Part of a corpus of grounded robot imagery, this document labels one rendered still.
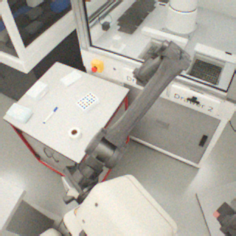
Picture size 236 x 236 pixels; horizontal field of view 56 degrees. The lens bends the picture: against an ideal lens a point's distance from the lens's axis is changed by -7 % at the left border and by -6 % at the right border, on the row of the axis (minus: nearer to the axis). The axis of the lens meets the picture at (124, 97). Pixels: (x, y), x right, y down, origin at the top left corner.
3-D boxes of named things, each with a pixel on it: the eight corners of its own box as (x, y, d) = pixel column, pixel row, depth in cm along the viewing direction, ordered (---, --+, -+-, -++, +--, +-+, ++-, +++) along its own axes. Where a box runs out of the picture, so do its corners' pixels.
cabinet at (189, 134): (200, 173, 193) (231, 122, 131) (98, 127, 226) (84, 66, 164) (226, 96, 244) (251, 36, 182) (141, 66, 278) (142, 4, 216)
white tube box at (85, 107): (85, 114, 143) (83, 110, 140) (76, 106, 147) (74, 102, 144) (99, 102, 149) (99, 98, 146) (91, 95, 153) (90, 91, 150)
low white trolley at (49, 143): (97, 200, 182) (78, 163, 123) (39, 165, 202) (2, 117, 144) (131, 144, 213) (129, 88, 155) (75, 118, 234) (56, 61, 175)
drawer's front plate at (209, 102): (214, 115, 132) (220, 103, 123) (169, 97, 141) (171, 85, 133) (216, 113, 133) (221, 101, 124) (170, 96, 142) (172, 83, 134)
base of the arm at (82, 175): (62, 169, 74) (82, 198, 68) (75, 151, 73) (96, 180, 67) (79, 168, 82) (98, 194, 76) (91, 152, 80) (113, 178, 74)
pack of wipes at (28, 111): (33, 113, 145) (31, 108, 142) (25, 124, 140) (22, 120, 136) (16, 105, 149) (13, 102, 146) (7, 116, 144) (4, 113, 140)
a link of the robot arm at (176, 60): (174, 35, 64) (201, 58, 65) (166, 37, 77) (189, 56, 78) (82, 155, 71) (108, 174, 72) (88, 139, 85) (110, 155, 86)
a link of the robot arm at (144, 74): (159, 49, 72) (186, 70, 73) (169, 35, 73) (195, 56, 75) (127, 75, 114) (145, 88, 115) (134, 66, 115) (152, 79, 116)
